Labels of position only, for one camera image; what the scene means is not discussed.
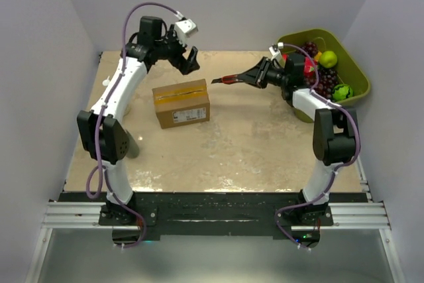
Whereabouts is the green striped melon ball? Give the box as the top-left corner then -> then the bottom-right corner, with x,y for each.
332,84 -> 354,101

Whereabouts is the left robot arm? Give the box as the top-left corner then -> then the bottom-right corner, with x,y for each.
77,16 -> 199,225

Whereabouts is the yellow fruit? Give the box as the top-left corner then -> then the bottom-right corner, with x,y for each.
313,51 -> 323,62

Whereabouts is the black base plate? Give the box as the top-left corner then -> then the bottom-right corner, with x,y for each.
59,192 -> 333,241

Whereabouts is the brown cardboard express box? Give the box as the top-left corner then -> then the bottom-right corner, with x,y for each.
152,79 -> 210,129

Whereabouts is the green apple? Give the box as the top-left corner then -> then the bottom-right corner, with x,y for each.
319,50 -> 338,68

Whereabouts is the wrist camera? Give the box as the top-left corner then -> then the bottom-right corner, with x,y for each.
269,42 -> 286,66
174,19 -> 198,46

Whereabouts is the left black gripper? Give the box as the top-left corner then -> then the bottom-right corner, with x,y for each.
156,25 -> 201,75

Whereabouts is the aluminium rail frame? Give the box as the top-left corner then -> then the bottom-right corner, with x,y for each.
42,202 -> 391,230

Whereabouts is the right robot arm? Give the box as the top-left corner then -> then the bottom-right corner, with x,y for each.
233,53 -> 360,225

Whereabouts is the pink dragon fruit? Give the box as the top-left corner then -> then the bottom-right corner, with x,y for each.
303,57 -> 318,78

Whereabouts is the cream pump soap bottle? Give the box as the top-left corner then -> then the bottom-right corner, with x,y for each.
102,78 -> 111,88

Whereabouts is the red black utility knife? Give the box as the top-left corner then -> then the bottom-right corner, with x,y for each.
211,75 -> 244,85

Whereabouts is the grey cylindrical bottle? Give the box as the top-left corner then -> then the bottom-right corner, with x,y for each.
126,131 -> 140,159

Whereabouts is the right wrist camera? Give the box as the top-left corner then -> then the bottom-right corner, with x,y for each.
269,42 -> 286,66

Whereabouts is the green plastic basket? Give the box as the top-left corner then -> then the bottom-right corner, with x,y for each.
278,28 -> 370,106

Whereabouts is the purple grape bunch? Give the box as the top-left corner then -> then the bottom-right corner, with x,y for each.
303,65 -> 339,101

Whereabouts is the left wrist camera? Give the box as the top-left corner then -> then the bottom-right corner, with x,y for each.
174,19 -> 198,46

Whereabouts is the dark grape bunch top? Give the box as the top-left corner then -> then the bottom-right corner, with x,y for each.
296,41 -> 321,58

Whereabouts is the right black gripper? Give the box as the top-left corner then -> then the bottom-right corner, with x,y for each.
237,57 -> 289,89

